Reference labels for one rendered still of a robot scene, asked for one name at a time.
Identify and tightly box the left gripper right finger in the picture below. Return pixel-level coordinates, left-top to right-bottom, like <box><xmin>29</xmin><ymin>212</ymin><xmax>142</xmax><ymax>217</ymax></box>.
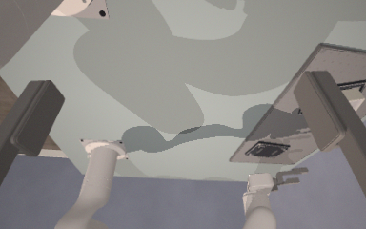
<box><xmin>294</xmin><ymin>71</ymin><xmax>366</xmax><ymax>197</ymax></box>

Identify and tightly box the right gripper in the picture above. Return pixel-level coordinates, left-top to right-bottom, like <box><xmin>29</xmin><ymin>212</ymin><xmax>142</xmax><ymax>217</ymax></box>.
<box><xmin>243</xmin><ymin>167</ymin><xmax>309</xmax><ymax>196</ymax></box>

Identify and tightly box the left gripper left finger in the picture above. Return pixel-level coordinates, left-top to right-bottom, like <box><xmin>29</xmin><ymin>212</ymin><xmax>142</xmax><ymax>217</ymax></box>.
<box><xmin>0</xmin><ymin>80</ymin><xmax>65</xmax><ymax>186</ymax></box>

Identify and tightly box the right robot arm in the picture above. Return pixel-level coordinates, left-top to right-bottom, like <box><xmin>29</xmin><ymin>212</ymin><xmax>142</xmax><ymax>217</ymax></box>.
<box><xmin>54</xmin><ymin>141</ymin><xmax>277</xmax><ymax>229</ymax></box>

